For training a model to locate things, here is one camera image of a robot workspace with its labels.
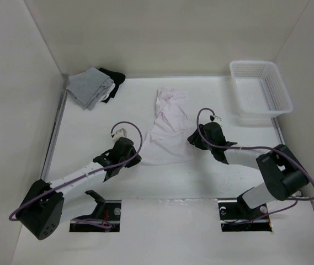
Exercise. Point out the folded grey tank top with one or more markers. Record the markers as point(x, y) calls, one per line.
point(89, 87)

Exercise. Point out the folded black tank top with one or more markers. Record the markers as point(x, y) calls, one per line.
point(118, 79)

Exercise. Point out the metal table rail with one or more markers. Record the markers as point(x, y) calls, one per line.
point(56, 128)
point(278, 132)

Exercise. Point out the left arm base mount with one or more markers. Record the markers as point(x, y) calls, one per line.
point(105, 217)

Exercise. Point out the folded white tank top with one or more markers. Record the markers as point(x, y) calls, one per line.
point(109, 92)

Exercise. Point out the white tank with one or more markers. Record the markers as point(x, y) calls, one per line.
point(109, 92)
point(166, 142)

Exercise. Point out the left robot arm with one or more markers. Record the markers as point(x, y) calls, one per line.
point(43, 207)

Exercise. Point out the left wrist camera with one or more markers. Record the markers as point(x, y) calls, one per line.
point(119, 134)

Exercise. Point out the white plastic basket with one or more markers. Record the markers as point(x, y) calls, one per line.
point(259, 90)

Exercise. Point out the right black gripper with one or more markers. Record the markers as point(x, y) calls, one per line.
point(194, 139)

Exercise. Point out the left metal table rail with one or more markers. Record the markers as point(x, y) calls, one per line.
point(56, 128)

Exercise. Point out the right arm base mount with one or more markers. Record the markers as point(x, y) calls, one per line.
point(235, 219)

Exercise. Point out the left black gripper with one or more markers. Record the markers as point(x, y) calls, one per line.
point(133, 163)

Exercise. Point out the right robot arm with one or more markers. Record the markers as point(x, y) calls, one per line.
point(278, 167)

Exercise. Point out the right metal table rail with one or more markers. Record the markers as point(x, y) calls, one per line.
point(278, 132)

